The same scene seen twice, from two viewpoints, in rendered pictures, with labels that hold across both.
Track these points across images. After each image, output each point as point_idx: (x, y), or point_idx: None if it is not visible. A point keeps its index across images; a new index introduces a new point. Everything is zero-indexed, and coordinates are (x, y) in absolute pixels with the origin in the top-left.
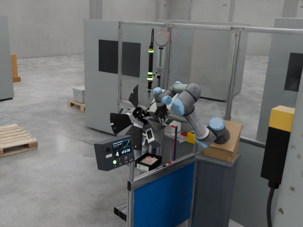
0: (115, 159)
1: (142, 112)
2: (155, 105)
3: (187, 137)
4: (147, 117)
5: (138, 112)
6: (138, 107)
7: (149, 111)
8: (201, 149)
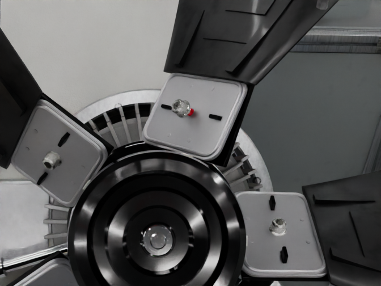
0: None
1: (244, 221)
2: (60, 20)
3: None
4: (279, 229)
5: (173, 235)
6: (132, 166)
7: (139, 123)
8: (262, 147)
